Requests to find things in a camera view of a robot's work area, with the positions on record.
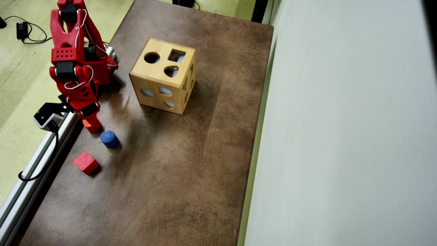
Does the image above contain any orange-red rounded block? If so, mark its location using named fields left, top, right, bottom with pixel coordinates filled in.
left=83, top=118, right=102, bottom=134

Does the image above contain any aluminium profile rail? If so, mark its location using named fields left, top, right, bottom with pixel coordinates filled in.
left=0, top=46, right=118, bottom=246

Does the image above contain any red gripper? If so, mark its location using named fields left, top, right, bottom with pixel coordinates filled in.
left=67, top=80, right=101, bottom=125

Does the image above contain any black vertical post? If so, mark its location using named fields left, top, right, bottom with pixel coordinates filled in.
left=251, top=0, right=270, bottom=24

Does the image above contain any blue cylinder block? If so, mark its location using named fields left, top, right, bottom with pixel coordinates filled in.
left=100, top=130, right=120, bottom=149

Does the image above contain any black camera cable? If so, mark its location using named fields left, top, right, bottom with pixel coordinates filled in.
left=18, top=125, right=60, bottom=181

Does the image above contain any wooden shape sorter box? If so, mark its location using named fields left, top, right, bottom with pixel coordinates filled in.
left=129, top=37, right=197, bottom=115

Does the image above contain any black power adapter with cable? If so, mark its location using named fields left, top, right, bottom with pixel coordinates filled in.
left=3, top=15, right=53, bottom=44

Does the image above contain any red cube block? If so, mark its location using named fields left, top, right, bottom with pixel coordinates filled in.
left=72, top=151, right=100, bottom=176

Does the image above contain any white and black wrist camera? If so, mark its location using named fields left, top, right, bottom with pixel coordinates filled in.
left=33, top=102, right=65, bottom=132

